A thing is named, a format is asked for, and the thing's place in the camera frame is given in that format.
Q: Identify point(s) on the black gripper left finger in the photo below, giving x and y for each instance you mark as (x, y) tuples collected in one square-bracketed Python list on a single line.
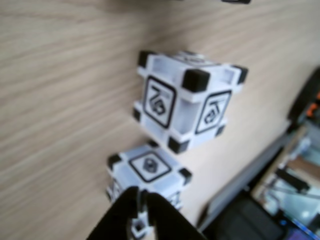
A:
[(120, 215)]

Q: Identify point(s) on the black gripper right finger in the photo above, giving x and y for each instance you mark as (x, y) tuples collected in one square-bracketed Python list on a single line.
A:
[(170, 222)]

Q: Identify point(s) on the white cube underlined glyph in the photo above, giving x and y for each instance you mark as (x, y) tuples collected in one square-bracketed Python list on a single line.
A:
[(150, 167)]

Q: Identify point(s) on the white cube spiral diamond glyph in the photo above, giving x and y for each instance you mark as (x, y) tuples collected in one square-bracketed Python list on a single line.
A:
[(160, 105)]

